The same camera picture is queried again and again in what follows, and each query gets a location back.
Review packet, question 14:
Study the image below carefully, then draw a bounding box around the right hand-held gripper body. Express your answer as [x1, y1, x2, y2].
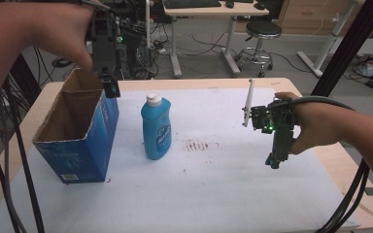
[241, 78, 299, 145]

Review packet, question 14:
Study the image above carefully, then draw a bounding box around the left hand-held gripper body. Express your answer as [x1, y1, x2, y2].
[86, 6, 123, 82]

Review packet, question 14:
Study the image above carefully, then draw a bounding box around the person's right hand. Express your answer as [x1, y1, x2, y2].
[274, 91, 345, 156]

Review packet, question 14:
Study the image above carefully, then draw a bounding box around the person's left hand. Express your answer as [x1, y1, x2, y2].
[28, 2, 95, 71]

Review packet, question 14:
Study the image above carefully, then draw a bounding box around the black equipment rack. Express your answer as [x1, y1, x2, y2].
[115, 0, 159, 81]

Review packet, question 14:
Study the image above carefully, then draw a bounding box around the white pole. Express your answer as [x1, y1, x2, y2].
[145, 0, 153, 50]

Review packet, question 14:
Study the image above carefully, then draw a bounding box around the blue bottle with white cap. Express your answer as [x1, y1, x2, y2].
[140, 91, 173, 161]

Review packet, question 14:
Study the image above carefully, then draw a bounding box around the blue cardboard box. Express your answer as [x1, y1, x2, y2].
[32, 67, 120, 184]

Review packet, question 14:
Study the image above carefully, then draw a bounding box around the white foam mat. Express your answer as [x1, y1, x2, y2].
[0, 86, 360, 233]

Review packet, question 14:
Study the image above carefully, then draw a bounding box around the black round stool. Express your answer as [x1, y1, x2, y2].
[233, 20, 284, 79]

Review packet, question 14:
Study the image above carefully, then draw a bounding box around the black keyboard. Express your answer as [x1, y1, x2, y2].
[163, 0, 223, 10]

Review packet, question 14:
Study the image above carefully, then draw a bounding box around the black metal stand beam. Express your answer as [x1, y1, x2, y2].
[310, 0, 373, 98]

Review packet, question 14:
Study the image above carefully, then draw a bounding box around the wooden cabinet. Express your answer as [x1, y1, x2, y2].
[277, 0, 354, 36]

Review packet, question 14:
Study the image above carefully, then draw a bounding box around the white-legged desk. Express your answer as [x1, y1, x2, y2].
[162, 0, 270, 80]

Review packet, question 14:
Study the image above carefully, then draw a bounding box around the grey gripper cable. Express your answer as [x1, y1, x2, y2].
[266, 95, 356, 113]

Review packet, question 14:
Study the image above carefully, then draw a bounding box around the black cable bundle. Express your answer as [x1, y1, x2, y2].
[0, 77, 47, 233]
[315, 157, 371, 233]

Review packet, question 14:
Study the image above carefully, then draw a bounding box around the white desk frame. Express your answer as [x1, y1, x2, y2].
[296, 0, 373, 80]

